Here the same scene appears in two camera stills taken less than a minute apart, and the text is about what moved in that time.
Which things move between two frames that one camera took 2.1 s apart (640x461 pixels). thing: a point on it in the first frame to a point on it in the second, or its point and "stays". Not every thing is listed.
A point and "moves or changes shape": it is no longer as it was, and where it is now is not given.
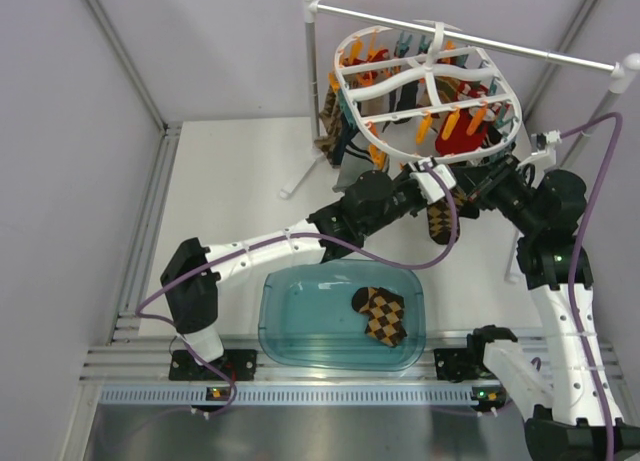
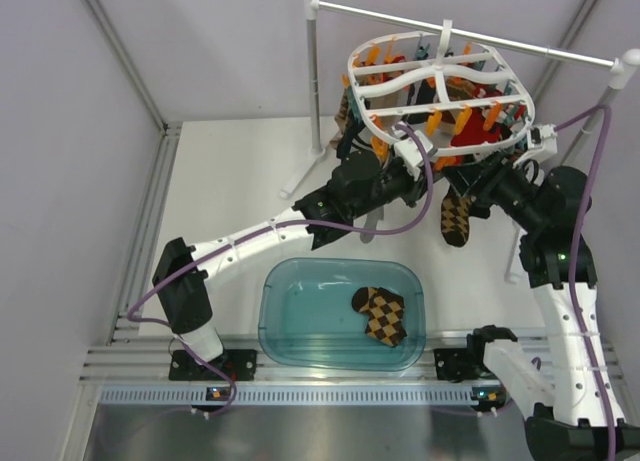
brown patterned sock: [330, 117] to [341, 117]
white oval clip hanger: [410, 96] moves or changes shape
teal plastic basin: [307, 318] stays
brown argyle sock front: [440, 222] moves or changes shape
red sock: [459, 138] to [474, 132]
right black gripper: [478, 182] stays
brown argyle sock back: [385, 313] stays
